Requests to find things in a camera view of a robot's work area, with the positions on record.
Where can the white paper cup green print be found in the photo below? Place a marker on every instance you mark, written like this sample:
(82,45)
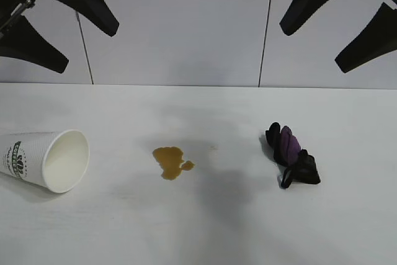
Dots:
(66,159)

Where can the brown coffee spill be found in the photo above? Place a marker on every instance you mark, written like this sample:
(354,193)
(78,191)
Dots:
(169,159)

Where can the black and purple rag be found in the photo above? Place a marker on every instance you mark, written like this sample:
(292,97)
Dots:
(307,172)

